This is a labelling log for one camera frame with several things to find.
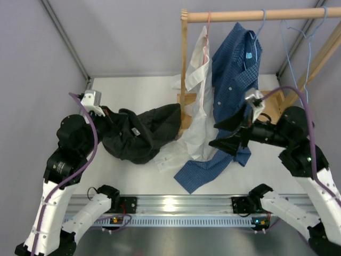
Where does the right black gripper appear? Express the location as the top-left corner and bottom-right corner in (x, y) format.
(209, 102), (291, 157)

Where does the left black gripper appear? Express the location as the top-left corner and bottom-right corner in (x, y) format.
(80, 104), (129, 155)

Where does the black pinstripe shirt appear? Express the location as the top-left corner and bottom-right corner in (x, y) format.
(102, 103), (181, 164)

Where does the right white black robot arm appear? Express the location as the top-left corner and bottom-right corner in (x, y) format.
(209, 106), (340, 255)

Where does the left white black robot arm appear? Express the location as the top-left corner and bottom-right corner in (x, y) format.
(14, 106), (120, 255)

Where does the white shirt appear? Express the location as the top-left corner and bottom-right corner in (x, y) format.
(153, 26), (217, 172)

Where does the blue checked shirt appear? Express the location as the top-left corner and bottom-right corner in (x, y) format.
(174, 23), (261, 194)

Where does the blue hanger holding shirt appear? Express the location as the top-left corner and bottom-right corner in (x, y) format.
(245, 9), (267, 64)

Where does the wooden clothes rack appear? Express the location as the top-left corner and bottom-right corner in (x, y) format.
(177, 6), (341, 137)

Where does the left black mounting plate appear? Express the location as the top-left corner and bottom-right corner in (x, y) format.
(117, 196), (137, 214)

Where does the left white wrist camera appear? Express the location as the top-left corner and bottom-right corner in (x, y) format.
(80, 90), (105, 116)

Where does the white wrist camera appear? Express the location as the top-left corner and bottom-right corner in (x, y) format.
(245, 88), (265, 123)
(80, 90), (105, 116)

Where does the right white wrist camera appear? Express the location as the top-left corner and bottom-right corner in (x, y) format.
(245, 88), (265, 123)

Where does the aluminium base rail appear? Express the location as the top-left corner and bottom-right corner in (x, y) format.
(66, 194), (317, 215)

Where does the right aluminium frame post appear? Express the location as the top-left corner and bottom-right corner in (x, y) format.
(276, 0), (328, 80)

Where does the aluminium frame post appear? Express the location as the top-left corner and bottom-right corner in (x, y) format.
(276, 0), (328, 80)
(39, 0), (91, 84)

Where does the grey slotted cable duct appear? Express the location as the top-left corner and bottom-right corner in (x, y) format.
(61, 215), (270, 227)

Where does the empty blue wire hanger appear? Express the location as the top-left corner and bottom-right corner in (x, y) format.
(280, 6), (328, 102)

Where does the pink wire hanger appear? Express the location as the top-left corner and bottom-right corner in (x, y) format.
(203, 11), (211, 64)

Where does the left aluminium frame post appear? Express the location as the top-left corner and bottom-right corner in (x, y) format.
(39, 0), (91, 84)

